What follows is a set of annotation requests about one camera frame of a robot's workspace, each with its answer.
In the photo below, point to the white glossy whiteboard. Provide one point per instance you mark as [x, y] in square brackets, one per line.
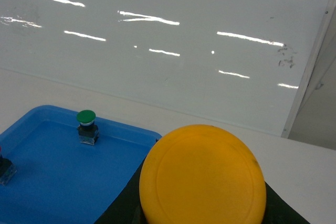
[241, 62]

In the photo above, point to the green mushroom push button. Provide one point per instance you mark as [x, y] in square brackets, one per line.
[88, 131]

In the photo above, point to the blue plastic tray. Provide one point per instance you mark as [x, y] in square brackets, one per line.
[58, 178]

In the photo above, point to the yellow mushroom push button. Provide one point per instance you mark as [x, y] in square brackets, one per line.
[201, 174]

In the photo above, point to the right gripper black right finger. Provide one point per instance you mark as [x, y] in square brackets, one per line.
[278, 211]

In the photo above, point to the red mushroom push button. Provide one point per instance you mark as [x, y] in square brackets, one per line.
[8, 170]

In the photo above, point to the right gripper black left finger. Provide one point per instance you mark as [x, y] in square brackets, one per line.
[126, 208]

